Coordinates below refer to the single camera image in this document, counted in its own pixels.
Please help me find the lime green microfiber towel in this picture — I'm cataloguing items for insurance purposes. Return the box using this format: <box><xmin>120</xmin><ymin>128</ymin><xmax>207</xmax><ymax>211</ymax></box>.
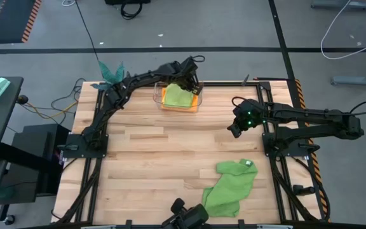
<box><xmin>163</xmin><ymin>83</ymin><xmax>195</xmax><ymax>108</ymax></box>

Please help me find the orange microfiber towel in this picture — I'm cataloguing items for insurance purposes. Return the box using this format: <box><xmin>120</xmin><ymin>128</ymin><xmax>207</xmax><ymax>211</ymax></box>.
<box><xmin>160</xmin><ymin>86</ymin><xmax>200</xmax><ymax>113</ymax></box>

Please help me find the clear plastic bin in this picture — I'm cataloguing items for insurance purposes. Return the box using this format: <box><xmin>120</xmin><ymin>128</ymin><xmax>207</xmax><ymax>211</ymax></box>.
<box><xmin>152</xmin><ymin>79</ymin><xmax>205</xmax><ymax>114</ymax></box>

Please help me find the dark green microfiber towel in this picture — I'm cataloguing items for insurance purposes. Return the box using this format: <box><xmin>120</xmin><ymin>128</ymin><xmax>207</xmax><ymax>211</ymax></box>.
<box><xmin>201</xmin><ymin>158</ymin><xmax>259</xmax><ymax>218</ymax></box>

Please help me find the orange-black hazard strip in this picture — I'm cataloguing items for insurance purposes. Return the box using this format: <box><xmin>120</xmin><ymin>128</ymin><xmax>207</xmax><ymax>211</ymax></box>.
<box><xmin>294</xmin><ymin>79</ymin><xmax>332</xmax><ymax>223</ymax></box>

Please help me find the artificial plant in white pot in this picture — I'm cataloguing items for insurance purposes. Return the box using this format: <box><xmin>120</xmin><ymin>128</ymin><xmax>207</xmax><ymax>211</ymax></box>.
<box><xmin>90</xmin><ymin>60</ymin><xmax>126</xmax><ymax>92</ymax></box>

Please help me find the black bulky object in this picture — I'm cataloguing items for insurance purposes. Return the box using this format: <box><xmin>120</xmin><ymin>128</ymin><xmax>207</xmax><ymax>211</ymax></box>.
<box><xmin>160</xmin><ymin>197</ymin><xmax>210</xmax><ymax>229</ymax></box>

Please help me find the grey stand base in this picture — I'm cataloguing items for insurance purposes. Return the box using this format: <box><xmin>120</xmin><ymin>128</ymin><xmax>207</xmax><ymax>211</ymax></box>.
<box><xmin>311</xmin><ymin>0</ymin><xmax>366</xmax><ymax>10</ymax></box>

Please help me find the black equipment cabinet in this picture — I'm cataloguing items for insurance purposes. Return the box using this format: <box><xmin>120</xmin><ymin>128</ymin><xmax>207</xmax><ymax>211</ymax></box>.
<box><xmin>0</xmin><ymin>123</ymin><xmax>71</xmax><ymax>205</ymax></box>

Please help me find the black hazard-striped floor mat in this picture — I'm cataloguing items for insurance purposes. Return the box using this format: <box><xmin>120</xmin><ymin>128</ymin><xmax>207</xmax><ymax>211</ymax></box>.
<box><xmin>0</xmin><ymin>0</ymin><xmax>43</xmax><ymax>45</ymax></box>

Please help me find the black caster wheel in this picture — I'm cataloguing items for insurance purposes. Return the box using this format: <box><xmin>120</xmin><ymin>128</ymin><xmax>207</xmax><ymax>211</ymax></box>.
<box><xmin>3</xmin><ymin>214</ymin><xmax>17</xmax><ymax>226</ymax></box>

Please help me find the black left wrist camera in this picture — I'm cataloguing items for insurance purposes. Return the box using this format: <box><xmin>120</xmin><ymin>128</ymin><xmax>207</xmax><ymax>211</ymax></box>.
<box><xmin>191</xmin><ymin>82</ymin><xmax>203</xmax><ymax>96</ymax></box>

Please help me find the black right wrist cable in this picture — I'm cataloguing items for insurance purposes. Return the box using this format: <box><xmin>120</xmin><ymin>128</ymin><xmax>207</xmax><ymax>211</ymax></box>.
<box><xmin>231</xmin><ymin>96</ymin><xmax>248</xmax><ymax>109</ymax></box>

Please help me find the black coiled floor cable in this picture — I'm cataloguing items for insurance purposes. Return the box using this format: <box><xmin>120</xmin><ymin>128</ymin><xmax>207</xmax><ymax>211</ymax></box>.
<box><xmin>119</xmin><ymin>0</ymin><xmax>144</xmax><ymax>21</ymax></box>

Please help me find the white floor cable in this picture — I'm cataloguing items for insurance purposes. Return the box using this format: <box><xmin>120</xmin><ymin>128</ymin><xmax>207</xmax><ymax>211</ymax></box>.
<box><xmin>320</xmin><ymin>0</ymin><xmax>366</xmax><ymax>60</ymax></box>

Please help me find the thin black hanging cable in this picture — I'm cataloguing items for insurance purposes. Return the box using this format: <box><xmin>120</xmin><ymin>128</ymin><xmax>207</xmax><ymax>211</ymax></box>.
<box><xmin>74</xmin><ymin>0</ymin><xmax>100</xmax><ymax>62</ymax></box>

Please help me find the yellow floor cable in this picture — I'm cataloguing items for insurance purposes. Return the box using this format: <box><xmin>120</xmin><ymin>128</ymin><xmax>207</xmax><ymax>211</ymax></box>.
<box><xmin>27</xmin><ymin>101</ymin><xmax>79</xmax><ymax>120</ymax></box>

